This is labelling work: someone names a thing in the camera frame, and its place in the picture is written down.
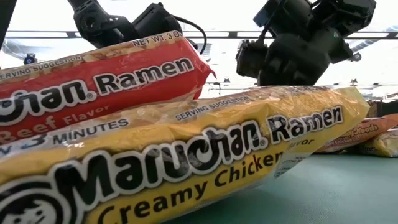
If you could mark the red beef ramen pack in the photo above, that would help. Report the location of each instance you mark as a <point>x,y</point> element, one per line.
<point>109,84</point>

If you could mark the orange saucy noodles pack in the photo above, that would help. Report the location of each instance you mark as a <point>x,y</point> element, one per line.
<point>357,132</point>

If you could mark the yellow creamy chicken ramen pack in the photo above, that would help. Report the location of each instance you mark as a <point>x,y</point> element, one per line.
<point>384,144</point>
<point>186,140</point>

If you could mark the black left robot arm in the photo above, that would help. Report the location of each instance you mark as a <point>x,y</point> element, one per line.
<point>5,18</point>

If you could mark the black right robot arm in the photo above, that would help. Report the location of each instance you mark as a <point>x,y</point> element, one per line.
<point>348,15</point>

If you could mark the black round ceiling light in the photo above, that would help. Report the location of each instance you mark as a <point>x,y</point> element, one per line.
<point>30,58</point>
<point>356,57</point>

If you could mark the black overhead crossbar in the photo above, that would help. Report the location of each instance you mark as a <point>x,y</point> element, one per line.
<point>232,35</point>

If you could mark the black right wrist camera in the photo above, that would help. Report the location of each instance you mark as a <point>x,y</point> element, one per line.
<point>250,59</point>

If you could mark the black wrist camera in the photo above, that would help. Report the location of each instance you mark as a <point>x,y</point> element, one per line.
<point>155,21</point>
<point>250,59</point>

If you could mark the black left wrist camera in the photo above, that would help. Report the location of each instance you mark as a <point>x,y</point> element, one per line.
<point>155,21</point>

